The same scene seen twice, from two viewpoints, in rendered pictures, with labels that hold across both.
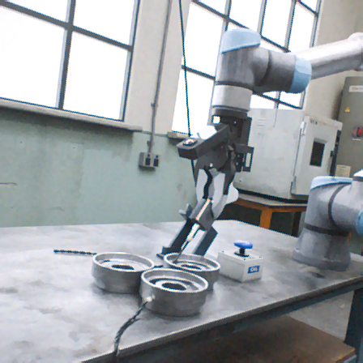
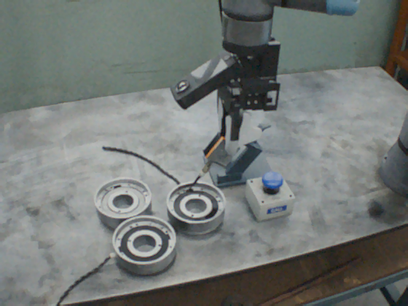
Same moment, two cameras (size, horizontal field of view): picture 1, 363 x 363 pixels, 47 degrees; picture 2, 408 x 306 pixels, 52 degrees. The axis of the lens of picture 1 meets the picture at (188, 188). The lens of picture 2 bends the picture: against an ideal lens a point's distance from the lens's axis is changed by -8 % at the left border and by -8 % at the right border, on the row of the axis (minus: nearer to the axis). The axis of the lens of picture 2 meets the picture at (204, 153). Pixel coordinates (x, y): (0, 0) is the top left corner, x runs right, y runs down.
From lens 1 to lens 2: 0.55 m
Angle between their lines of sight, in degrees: 43
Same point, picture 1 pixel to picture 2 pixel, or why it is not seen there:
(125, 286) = (114, 225)
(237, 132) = (256, 63)
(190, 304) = (143, 270)
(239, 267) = (257, 208)
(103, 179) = not seen: outside the picture
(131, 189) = not seen: outside the picture
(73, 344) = (36, 290)
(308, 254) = (388, 173)
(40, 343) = (18, 283)
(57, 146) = not seen: outside the picture
